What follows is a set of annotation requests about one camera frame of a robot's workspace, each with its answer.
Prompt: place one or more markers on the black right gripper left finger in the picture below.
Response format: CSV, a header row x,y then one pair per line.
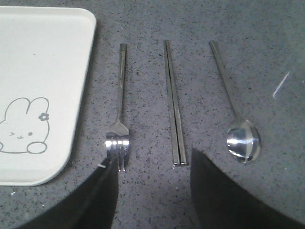
x,y
91,206

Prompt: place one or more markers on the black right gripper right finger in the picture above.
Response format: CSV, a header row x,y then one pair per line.
x,y
220,203

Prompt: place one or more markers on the silver metal fork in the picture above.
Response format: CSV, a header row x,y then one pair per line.
x,y
117,138

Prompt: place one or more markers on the silver metal spoon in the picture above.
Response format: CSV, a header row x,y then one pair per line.
x,y
243,139

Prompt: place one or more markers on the silver metal chopstick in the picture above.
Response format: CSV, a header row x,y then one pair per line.
x,y
174,139
183,160

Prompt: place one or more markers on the cream rabbit serving tray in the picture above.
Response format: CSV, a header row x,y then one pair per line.
x,y
44,58

